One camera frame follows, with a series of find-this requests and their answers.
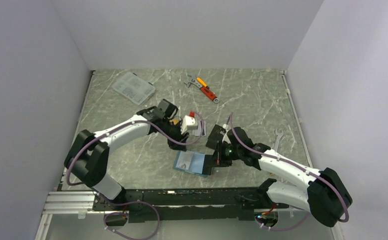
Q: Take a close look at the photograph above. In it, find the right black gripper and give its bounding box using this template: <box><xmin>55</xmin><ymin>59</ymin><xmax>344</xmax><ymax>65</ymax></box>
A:
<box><xmin>207</xmin><ymin>140</ymin><xmax>243</xmax><ymax>167</ymax></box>

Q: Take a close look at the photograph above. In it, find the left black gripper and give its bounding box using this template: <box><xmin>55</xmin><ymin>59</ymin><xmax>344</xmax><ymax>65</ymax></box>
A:
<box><xmin>160</xmin><ymin>119</ymin><xmax>190</xmax><ymax>152</ymax></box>

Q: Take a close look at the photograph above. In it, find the black card case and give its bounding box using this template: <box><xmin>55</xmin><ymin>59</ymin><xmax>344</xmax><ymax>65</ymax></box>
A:
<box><xmin>206</xmin><ymin>124</ymin><xmax>227</xmax><ymax>150</ymax></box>

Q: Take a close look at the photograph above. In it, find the single black VIP card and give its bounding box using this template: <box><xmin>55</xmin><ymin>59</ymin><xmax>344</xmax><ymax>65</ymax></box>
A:
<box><xmin>201</xmin><ymin>154</ymin><xmax>217</xmax><ymax>176</ymax></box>

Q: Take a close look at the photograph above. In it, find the single silver VIP card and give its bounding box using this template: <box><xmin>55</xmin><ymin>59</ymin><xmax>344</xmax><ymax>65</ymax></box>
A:
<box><xmin>175</xmin><ymin>151</ymin><xmax>194</xmax><ymax>171</ymax></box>

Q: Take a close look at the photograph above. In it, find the blue card holder wallet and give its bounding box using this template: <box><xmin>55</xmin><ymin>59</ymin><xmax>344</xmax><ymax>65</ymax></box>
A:
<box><xmin>173</xmin><ymin>150</ymin><xmax>208</xmax><ymax>178</ymax></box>

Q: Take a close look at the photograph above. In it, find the orange credit cards stack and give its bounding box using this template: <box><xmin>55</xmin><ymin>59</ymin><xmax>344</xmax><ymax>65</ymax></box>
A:
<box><xmin>169</xmin><ymin>119</ymin><xmax>179</xmax><ymax>125</ymax></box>

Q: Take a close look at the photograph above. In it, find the silver grey card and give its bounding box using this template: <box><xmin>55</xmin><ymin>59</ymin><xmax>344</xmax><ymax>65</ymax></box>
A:
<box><xmin>192</xmin><ymin>120</ymin><xmax>206</xmax><ymax>137</ymax></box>

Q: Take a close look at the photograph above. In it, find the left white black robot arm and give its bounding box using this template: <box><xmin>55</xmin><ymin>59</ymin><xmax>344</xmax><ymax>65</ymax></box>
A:
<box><xmin>64</xmin><ymin>99</ymin><xmax>198</xmax><ymax>210</ymax></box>

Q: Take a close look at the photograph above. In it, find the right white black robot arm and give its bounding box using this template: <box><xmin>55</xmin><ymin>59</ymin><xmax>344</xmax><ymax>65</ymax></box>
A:
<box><xmin>205</xmin><ymin>124</ymin><xmax>353</xmax><ymax>227</ymax></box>

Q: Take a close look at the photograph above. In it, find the red adjustable wrench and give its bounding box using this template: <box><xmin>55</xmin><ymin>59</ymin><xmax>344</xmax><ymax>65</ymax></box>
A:
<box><xmin>184</xmin><ymin>74</ymin><xmax>220</xmax><ymax>104</ymax></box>

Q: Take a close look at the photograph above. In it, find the silver open-end wrench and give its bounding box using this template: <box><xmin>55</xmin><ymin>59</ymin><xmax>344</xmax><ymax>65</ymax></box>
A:
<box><xmin>273</xmin><ymin>129</ymin><xmax>284</xmax><ymax>152</ymax></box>

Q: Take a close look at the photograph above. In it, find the clear plastic organizer box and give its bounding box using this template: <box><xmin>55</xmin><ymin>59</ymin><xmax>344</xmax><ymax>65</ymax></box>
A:
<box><xmin>112</xmin><ymin>72</ymin><xmax>156</xmax><ymax>105</ymax></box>

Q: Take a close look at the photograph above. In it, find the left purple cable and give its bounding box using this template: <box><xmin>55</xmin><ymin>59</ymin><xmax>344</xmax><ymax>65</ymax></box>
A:
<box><xmin>65</xmin><ymin>111</ymin><xmax>205</xmax><ymax>240</ymax></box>

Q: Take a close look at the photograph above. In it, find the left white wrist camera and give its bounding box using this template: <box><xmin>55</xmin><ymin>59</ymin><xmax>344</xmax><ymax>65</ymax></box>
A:
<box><xmin>180</xmin><ymin>111</ymin><xmax>198</xmax><ymax>134</ymax></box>

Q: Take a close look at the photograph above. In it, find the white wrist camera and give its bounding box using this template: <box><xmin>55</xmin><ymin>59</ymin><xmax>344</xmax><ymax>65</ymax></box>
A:
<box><xmin>180</xmin><ymin>111</ymin><xmax>198</xmax><ymax>134</ymax></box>
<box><xmin>222</xmin><ymin>123</ymin><xmax>231</xmax><ymax>133</ymax></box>

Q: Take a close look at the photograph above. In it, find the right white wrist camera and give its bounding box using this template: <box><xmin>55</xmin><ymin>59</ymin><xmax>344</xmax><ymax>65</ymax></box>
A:
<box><xmin>222</xmin><ymin>123</ymin><xmax>231</xmax><ymax>133</ymax></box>

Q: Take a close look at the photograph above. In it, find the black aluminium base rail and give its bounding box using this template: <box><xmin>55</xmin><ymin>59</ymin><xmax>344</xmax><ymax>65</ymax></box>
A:
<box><xmin>42</xmin><ymin>187</ymin><xmax>335</xmax><ymax>223</ymax></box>

